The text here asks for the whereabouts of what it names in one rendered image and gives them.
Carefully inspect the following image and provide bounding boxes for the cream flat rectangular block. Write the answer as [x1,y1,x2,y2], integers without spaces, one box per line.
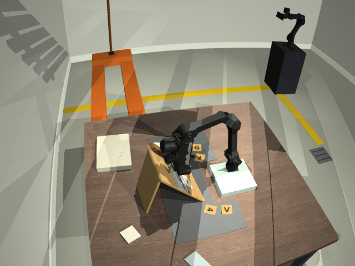
[97,134,132,172]

